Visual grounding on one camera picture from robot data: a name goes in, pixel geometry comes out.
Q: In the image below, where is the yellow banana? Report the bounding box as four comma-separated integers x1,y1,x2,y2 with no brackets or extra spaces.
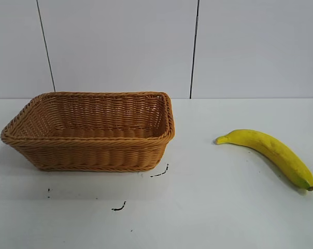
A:
215,129,313,192

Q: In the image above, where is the brown woven wicker basket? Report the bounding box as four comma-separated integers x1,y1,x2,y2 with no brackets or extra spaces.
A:
0,91,176,173

